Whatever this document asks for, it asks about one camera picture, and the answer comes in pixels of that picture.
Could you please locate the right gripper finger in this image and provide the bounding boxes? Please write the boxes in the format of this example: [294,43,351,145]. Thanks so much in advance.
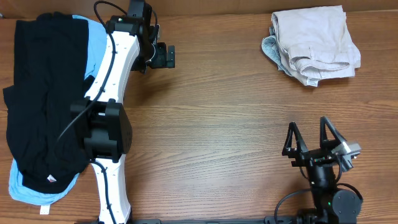
[282,122,308,157]
[319,116,346,149]

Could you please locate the beige khaki shorts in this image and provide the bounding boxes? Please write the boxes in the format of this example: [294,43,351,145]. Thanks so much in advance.
[271,5,361,87]

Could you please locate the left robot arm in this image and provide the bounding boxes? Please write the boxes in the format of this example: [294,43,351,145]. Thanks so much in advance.
[70,0,175,223]

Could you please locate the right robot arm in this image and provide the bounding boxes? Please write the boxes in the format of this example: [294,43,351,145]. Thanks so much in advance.
[274,116,363,223]

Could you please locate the light blue t-shirt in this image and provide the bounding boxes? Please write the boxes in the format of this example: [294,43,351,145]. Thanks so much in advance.
[8,14,108,215]

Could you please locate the folded light blue jeans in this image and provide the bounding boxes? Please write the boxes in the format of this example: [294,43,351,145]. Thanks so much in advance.
[261,26,292,76]

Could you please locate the black garment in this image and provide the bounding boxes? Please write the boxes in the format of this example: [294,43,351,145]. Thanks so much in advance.
[2,12,96,194]

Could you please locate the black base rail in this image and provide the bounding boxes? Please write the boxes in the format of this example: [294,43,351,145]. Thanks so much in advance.
[74,215,351,224]

